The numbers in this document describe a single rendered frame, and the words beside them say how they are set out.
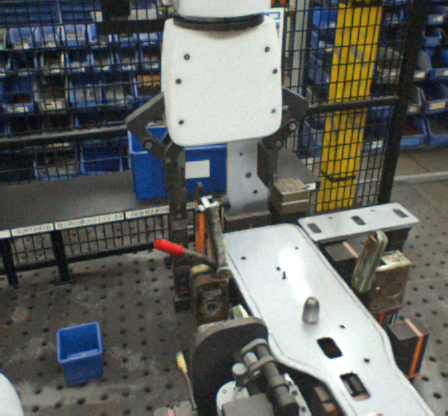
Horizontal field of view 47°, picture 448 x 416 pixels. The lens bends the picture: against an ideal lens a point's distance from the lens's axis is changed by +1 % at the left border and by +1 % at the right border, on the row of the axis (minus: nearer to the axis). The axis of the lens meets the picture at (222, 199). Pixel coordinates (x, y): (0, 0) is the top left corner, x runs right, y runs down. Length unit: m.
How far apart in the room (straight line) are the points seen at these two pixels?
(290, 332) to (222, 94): 0.62
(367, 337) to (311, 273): 0.20
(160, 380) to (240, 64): 0.98
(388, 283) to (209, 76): 0.78
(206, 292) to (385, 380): 0.35
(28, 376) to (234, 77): 1.07
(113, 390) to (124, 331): 0.20
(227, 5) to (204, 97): 0.08
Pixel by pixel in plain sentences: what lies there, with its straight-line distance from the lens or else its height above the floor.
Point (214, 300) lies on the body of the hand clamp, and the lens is 1.03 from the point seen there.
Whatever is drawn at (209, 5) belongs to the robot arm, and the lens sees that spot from 0.40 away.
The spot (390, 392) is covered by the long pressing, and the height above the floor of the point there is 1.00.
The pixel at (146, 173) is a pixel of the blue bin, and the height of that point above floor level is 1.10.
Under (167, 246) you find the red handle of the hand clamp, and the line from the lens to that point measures 0.94.
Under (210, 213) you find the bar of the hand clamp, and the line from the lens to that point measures 0.91.
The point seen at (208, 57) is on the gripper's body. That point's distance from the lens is 0.42.
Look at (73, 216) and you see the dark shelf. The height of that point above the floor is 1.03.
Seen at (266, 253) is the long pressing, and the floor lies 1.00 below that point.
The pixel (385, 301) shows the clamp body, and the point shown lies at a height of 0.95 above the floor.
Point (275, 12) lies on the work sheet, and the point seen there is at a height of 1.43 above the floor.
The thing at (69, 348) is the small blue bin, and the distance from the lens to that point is 1.37.
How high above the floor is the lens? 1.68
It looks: 30 degrees down
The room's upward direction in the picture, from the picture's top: straight up
